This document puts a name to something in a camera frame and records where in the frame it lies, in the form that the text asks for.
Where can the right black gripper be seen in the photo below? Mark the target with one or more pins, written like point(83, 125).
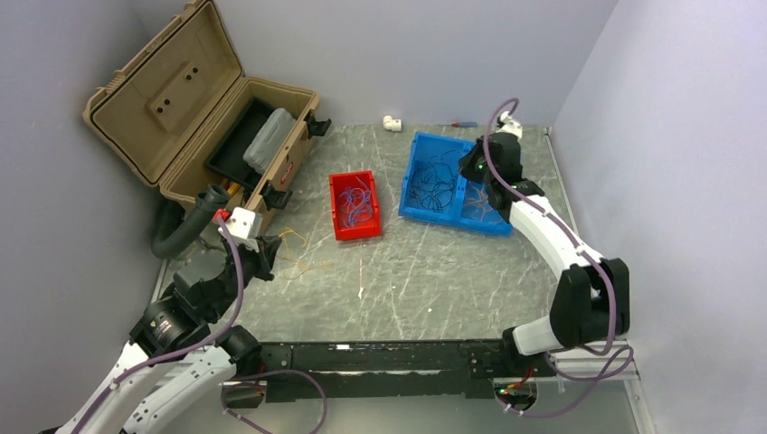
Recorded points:
point(466, 161)

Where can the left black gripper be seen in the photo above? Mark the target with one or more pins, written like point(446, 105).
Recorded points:
point(268, 246)

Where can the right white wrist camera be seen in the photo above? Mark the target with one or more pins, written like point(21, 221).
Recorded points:
point(507, 124)

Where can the tan plastic toolbox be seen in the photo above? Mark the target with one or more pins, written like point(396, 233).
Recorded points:
point(180, 98)

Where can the red plastic bin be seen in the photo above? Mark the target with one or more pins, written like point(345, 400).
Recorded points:
point(355, 209)

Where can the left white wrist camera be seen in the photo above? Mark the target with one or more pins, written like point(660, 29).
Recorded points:
point(243, 226)

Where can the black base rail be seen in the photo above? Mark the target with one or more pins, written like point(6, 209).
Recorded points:
point(474, 369)

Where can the aluminium frame rail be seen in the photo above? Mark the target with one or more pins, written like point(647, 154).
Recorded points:
point(603, 391)

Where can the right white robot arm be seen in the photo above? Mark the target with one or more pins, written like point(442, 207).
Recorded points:
point(591, 302)

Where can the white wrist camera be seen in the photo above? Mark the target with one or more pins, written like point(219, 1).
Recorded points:
point(507, 124)
point(243, 226)

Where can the white pipe elbow fitting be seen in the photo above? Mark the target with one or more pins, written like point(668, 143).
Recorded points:
point(392, 124)

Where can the blue plastic bin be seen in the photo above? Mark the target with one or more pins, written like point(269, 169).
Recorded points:
point(433, 191)

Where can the black toolbox tray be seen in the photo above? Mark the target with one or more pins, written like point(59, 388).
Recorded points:
point(226, 159)

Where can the grey plastic case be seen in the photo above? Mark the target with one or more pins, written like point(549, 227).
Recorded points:
point(269, 139)

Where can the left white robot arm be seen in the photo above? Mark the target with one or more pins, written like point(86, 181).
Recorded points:
point(170, 359)

